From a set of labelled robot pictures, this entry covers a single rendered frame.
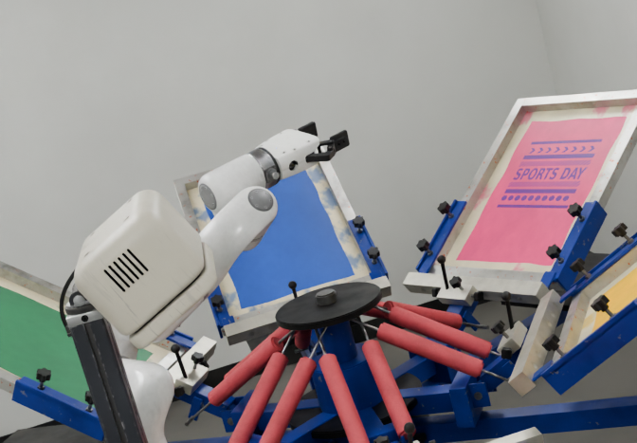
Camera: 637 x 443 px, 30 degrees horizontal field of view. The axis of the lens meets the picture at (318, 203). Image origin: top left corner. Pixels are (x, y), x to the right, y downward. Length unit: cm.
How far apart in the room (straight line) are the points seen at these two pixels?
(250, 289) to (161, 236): 258
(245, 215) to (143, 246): 45
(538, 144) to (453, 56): 266
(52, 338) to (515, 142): 173
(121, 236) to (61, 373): 216
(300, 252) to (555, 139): 97
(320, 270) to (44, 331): 97
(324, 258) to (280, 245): 18
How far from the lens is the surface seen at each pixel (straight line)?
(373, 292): 336
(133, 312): 160
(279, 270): 419
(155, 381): 191
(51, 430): 420
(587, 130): 411
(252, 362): 344
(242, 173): 210
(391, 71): 671
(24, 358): 377
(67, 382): 369
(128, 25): 649
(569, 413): 332
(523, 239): 390
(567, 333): 320
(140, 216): 159
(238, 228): 199
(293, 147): 216
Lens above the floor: 233
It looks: 13 degrees down
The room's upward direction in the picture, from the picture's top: 15 degrees counter-clockwise
